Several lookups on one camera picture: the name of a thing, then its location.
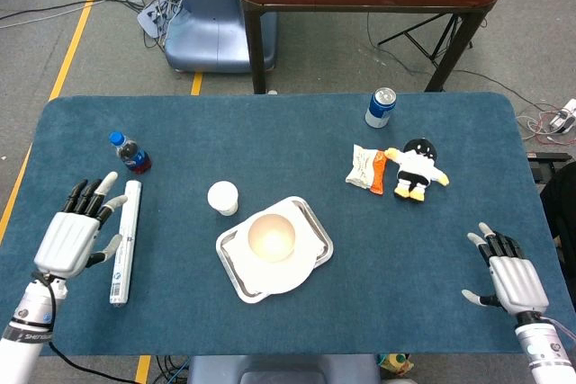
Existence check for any white round plate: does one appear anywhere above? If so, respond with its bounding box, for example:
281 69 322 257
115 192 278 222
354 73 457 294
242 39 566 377
229 217 316 296

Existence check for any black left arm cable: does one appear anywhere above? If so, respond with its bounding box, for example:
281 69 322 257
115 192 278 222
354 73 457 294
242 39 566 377
30 270 136 384

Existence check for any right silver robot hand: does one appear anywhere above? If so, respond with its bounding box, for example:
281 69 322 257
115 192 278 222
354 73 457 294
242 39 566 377
461 221 551 316

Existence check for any black white penguin plush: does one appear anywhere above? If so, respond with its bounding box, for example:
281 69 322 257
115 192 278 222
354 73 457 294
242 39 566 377
383 138 451 203

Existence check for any blue grey robot torso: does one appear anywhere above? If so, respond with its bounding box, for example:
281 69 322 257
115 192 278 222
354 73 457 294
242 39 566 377
188 354 382 384

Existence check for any beige bowl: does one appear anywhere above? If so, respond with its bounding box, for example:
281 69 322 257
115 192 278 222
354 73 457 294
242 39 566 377
247 213 297 263

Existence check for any white adapter with cables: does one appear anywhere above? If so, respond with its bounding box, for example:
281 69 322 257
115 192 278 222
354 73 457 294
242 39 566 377
515 98 576 147

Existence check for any black tripod stand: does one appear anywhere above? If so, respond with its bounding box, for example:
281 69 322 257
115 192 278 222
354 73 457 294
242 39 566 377
376 13 473 70

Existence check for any white paper cup blue flower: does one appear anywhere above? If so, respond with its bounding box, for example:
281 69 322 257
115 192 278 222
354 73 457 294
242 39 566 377
206 180 239 216

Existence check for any blue table cloth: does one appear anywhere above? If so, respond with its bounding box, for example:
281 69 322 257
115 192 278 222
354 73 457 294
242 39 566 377
0 92 568 357

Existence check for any blue machine base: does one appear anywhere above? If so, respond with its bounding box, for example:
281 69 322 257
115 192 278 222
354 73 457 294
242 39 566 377
164 0 278 75

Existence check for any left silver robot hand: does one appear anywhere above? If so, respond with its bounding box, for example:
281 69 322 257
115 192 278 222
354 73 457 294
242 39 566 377
33 171 130 280

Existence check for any blue white soda can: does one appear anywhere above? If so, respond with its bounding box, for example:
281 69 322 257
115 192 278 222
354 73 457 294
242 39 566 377
364 86 398 129

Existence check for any white orange snack packet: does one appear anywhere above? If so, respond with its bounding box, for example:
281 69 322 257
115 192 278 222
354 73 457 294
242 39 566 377
345 144 389 196

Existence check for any steel rectangular tray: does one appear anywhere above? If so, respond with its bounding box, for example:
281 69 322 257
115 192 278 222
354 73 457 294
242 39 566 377
214 195 335 305

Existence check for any long white wrap box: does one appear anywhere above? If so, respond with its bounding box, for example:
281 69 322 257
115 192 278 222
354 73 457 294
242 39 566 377
109 179 143 307

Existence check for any Pepsi cola bottle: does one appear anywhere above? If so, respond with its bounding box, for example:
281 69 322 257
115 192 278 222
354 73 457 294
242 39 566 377
109 130 153 175

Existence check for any white floor power strip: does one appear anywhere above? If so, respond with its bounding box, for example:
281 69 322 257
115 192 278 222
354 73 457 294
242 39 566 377
136 0 181 39

